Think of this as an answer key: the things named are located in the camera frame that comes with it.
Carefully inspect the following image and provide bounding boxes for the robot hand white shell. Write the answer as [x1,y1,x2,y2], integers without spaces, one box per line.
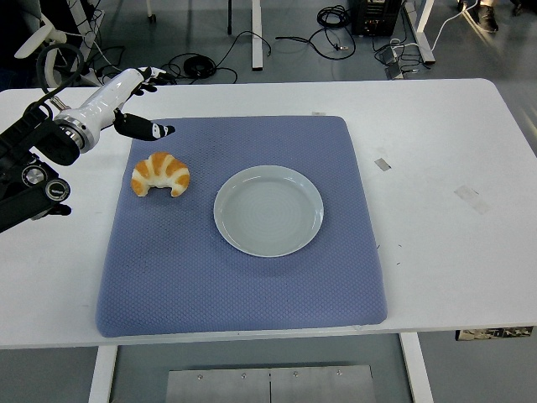
[58,65,177,144]

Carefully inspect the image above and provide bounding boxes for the croissant bread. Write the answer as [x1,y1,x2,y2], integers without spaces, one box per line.
[131,151,191,198]

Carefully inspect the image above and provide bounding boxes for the white office chair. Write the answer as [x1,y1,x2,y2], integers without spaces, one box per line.
[14,12,69,85]

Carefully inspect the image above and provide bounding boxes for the white desk leg with foot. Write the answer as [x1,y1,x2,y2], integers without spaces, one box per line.
[251,0,264,71]
[402,0,437,65]

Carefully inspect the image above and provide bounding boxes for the blue quilted mat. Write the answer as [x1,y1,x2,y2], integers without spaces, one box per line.
[95,115,388,339]

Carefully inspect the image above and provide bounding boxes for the grey round plate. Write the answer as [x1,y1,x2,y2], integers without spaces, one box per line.
[212,165,326,258]

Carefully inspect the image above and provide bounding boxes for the black equipment box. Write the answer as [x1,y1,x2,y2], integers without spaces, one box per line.
[350,0,404,37]

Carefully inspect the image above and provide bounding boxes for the white table leg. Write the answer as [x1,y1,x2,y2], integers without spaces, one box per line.
[398,332,435,403]
[86,344,119,403]

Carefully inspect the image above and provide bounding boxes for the clear tape patch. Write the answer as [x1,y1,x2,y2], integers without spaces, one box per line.
[454,185,493,216]

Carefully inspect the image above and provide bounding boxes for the white desk frame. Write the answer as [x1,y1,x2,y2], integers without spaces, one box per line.
[69,0,107,87]

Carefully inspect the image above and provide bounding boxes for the coiled black cable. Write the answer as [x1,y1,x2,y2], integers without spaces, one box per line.
[316,3,352,29]
[183,56,218,79]

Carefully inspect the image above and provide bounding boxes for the long black cable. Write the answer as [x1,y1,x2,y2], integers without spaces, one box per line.
[274,24,357,60]

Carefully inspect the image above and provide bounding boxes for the white cable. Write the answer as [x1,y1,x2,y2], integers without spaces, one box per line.
[431,6,467,51]

